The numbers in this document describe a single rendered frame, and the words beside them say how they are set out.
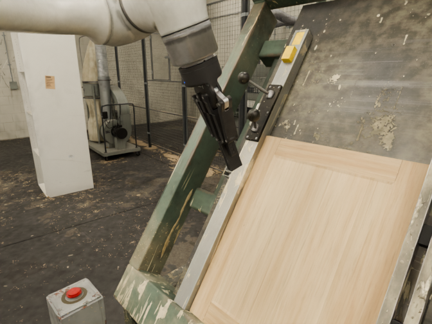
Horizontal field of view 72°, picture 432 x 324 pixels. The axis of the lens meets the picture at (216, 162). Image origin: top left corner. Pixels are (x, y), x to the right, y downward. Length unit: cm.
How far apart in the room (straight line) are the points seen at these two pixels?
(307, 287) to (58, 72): 379
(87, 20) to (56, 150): 367
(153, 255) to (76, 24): 77
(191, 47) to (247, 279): 59
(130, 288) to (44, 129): 327
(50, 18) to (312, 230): 68
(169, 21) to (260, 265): 61
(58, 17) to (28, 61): 354
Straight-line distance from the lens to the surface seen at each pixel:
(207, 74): 55
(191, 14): 53
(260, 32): 129
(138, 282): 107
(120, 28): 62
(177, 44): 54
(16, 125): 859
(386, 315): 68
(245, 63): 122
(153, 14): 55
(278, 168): 88
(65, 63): 418
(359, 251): 76
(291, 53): 105
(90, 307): 99
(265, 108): 97
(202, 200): 107
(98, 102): 634
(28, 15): 51
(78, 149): 429
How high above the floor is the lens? 154
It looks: 17 degrees down
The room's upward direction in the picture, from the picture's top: straight up
